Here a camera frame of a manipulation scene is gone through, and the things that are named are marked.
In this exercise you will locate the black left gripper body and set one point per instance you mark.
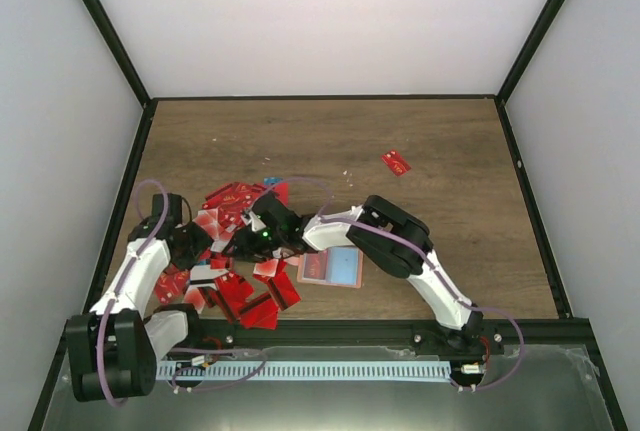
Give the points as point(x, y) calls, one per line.
point(194, 247)

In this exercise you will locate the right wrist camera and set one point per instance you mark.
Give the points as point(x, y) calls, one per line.
point(252, 221)

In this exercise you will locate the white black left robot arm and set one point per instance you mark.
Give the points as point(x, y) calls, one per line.
point(114, 349)

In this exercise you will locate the black enclosure frame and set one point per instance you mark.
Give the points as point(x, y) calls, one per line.
point(149, 105)

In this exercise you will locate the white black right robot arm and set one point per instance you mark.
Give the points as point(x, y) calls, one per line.
point(395, 241)

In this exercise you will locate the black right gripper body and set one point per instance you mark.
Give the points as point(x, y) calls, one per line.
point(259, 247)

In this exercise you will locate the lone red VIP card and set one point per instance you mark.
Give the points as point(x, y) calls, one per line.
point(395, 162)

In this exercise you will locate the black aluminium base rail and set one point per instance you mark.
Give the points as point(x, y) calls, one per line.
point(425, 337)

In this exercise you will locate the pile of red cards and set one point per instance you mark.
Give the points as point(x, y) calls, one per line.
point(216, 282)

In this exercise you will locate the light blue slotted cable duct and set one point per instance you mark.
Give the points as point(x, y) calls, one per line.
point(289, 371)

